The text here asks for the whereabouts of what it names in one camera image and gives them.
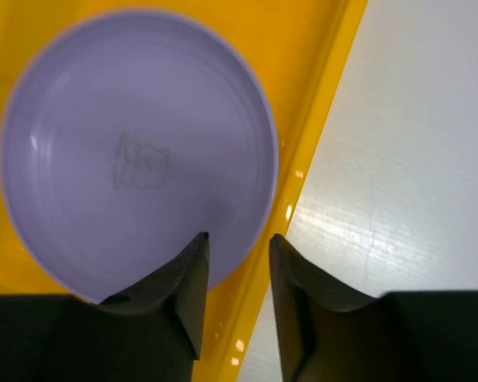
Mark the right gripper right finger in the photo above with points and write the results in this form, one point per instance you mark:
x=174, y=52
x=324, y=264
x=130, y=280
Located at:
x=329, y=331

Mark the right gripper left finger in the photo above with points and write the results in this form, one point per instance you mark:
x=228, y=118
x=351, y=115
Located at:
x=151, y=331

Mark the lilac plate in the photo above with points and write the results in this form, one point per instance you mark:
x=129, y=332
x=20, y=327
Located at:
x=126, y=137

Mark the yellow plastic bin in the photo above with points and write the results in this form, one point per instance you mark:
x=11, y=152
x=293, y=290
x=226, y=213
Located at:
x=298, y=49

